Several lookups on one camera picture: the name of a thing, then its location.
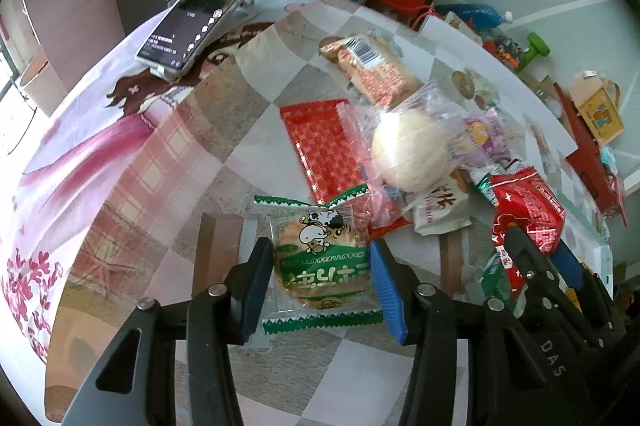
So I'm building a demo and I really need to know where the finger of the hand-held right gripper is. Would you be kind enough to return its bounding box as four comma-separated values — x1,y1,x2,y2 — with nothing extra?
550,238,617,332
502,226,556,322

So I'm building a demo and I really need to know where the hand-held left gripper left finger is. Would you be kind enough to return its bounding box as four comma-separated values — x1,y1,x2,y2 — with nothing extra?
62,236,276,426

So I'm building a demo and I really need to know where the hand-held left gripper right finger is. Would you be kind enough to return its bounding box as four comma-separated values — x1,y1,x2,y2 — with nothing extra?
369,237,566,426

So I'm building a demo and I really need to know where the white and green packet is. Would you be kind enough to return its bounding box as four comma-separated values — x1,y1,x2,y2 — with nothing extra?
477,248,526,312

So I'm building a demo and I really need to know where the red snack packet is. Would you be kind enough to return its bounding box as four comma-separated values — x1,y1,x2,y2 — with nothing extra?
487,166,566,257

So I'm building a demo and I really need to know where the green cartoon cow snack packet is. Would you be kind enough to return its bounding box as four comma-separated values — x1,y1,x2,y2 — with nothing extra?
252,183,383,337

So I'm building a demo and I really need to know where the small dark green packet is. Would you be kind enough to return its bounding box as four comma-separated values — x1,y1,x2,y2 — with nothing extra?
470,171,501,207

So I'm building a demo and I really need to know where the bun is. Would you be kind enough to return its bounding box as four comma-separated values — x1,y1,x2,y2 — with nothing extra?
337,81,478,229

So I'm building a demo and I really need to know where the red patterned packet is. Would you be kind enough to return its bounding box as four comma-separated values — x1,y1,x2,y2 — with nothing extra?
279,98,411,237

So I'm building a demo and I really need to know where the orange snack packet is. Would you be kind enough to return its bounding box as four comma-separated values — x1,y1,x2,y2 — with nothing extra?
319,33,422,109

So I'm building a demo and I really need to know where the small white and red packet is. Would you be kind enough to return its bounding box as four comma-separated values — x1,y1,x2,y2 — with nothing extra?
412,171,473,237

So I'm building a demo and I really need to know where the light blue tissue pack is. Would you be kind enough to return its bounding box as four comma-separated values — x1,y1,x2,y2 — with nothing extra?
597,146,621,172

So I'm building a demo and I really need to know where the purple snack packet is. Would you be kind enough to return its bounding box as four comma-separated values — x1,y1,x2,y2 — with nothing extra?
450,106,511,167

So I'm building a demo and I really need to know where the pile of small toys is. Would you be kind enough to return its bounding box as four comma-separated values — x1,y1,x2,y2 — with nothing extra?
480,26,531,72

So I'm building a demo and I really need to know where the green dumbbell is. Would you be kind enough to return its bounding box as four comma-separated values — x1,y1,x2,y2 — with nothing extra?
520,32,551,67

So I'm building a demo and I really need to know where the white printed card box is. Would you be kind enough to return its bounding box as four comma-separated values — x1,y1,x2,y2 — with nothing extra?
442,11,481,37

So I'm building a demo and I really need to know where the blue bottle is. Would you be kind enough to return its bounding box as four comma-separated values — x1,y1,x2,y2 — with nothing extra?
435,2,516,29

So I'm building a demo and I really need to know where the smartphone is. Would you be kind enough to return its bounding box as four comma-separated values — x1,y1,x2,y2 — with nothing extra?
135,0,271,74

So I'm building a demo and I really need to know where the tan paper bucket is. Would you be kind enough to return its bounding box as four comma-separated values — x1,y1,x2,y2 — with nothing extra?
19,50,51,107

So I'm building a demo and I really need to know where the brown wooden chair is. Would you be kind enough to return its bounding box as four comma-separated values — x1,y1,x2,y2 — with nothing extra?
20,0,126,117

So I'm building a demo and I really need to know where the yellow wooden box with handle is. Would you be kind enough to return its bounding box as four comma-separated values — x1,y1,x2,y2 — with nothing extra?
567,71,627,147

